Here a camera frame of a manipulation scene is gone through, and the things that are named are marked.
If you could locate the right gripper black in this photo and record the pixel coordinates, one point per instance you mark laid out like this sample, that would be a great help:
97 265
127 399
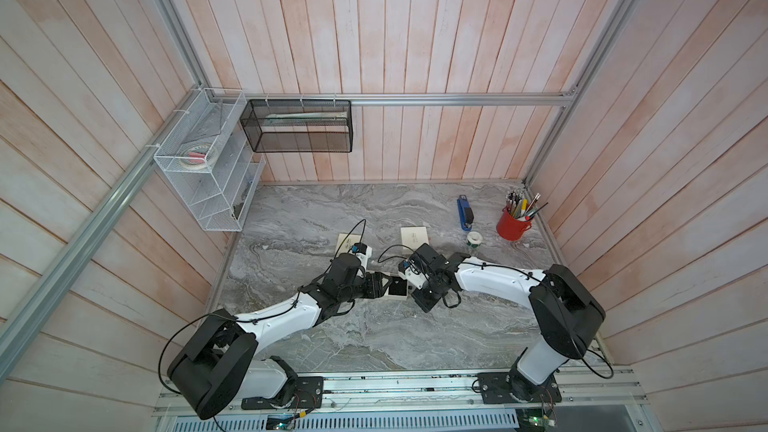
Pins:
423 303

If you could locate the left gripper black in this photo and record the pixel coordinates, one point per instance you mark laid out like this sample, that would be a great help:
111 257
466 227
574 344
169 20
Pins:
374 284

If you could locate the cream drawer jewelry box front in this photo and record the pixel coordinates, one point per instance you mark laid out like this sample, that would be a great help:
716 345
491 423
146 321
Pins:
346 242

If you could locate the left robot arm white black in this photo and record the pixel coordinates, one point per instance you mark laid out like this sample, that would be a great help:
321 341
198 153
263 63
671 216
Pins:
215 366

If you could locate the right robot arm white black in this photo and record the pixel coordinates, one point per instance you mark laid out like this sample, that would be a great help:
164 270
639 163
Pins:
567 315

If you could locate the small tape roll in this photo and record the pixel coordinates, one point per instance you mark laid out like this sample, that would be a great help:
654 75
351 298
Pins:
474 239

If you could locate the blue stapler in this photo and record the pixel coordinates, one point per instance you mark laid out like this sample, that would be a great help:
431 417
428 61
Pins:
466 215

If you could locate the red pen cup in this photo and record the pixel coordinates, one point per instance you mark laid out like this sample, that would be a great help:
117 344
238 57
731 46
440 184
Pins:
511 228

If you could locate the pens bundle in cup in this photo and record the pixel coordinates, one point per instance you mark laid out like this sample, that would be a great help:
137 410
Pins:
522 209

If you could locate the black mesh basket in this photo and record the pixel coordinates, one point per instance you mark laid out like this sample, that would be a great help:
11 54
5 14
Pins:
298 126

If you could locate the tape roll in rack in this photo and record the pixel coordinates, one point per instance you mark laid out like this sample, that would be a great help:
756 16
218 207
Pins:
199 157

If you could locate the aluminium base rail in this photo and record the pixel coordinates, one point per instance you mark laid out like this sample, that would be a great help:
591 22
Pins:
392 391

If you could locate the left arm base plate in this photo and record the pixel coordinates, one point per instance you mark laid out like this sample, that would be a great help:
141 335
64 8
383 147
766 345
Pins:
302 394

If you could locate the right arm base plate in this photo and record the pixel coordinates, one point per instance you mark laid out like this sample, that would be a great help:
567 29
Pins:
512 388

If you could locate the white wire shelf rack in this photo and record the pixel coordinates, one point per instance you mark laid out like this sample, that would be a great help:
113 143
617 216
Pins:
218 197

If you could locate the aluminium frame horizontal bar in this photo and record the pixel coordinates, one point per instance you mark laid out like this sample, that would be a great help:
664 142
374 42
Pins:
547 99

